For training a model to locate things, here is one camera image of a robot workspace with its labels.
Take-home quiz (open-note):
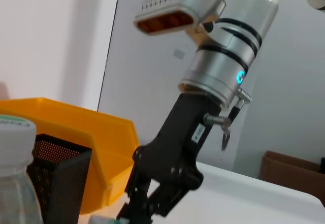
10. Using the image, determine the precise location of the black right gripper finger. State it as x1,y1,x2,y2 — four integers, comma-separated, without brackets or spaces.
116,173,153,224
147,179,188,218

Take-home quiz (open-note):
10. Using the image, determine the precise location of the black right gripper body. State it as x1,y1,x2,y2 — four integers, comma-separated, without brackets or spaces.
132,93,222,190

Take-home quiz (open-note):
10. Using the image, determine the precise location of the clear bottle with green label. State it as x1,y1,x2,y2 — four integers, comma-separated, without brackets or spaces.
0,114,44,224

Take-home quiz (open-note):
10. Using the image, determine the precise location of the black mesh pen holder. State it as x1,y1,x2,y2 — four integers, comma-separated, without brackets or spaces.
26,133,92,224

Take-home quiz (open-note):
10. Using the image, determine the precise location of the silver right wrist connector plug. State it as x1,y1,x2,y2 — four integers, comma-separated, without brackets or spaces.
204,113,232,129

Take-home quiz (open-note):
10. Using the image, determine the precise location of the yellow plastic bin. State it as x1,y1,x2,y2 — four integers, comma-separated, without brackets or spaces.
0,97,140,214

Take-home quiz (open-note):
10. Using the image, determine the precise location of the brown cardboard box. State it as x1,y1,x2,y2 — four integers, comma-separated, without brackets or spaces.
259,150,325,201

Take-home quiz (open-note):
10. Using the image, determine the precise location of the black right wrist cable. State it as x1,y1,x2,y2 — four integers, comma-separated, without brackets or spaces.
220,86,253,151

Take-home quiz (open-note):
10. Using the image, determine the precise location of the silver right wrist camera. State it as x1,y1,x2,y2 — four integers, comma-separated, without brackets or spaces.
134,0,226,36

